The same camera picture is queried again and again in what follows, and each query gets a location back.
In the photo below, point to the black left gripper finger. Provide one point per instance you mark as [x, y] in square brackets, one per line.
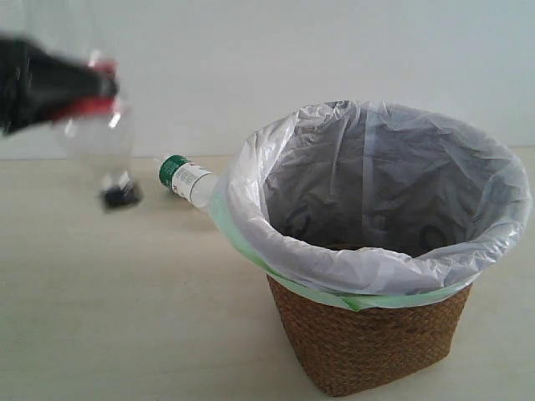
[63, 109]

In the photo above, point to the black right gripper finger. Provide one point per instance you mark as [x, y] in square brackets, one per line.
[98, 80]

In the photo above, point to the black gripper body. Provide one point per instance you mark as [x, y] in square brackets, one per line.
[34, 84]

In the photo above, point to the red label plastic bottle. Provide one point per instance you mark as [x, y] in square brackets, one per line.
[104, 146]

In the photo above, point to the green label plastic bottle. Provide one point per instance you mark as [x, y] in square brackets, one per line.
[187, 179]

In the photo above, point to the translucent white bin liner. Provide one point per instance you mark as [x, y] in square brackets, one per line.
[372, 204]

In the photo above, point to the woven wicker waste basket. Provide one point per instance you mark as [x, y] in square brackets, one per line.
[345, 352]

